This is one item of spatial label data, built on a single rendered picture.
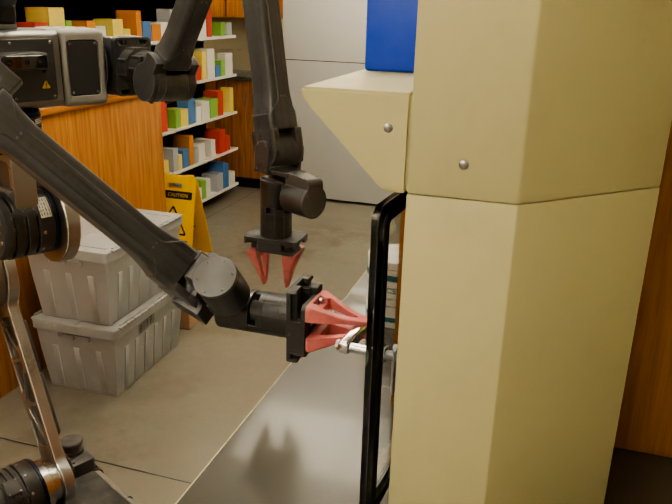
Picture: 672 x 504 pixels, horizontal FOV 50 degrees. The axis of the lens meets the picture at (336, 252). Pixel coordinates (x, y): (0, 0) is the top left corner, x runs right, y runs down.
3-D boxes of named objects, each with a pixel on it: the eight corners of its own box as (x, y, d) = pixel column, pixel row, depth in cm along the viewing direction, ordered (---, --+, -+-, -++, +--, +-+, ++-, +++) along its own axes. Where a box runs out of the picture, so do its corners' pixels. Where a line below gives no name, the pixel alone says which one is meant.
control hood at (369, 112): (456, 141, 102) (462, 68, 98) (405, 194, 72) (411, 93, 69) (377, 134, 105) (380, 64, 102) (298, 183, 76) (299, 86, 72)
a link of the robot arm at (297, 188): (291, 137, 130) (255, 139, 124) (337, 147, 123) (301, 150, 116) (288, 201, 133) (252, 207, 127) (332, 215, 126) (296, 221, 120)
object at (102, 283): (188, 280, 341) (185, 213, 330) (114, 332, 286) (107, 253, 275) (112, 268, 353) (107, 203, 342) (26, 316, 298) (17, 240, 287)
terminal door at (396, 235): (432, 404, 115) (451, 156, 101) (364, 524, 88) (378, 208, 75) (427, 403, 115) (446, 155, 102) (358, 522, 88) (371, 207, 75)
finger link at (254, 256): (282, 293, 130) (282, 244, 127) (246, 288, 132) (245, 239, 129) (295, 280, 136) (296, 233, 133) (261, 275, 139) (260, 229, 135)
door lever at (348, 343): (399, 336, 93) (400, 317, 92) (374, 367, 85) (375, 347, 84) (360, 328, 95) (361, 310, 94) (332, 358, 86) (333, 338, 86)
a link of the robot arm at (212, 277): (213, 258, 103) (176, 307, 101) (183, 217, 94) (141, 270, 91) (278, 294, 99) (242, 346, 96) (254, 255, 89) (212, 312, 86)
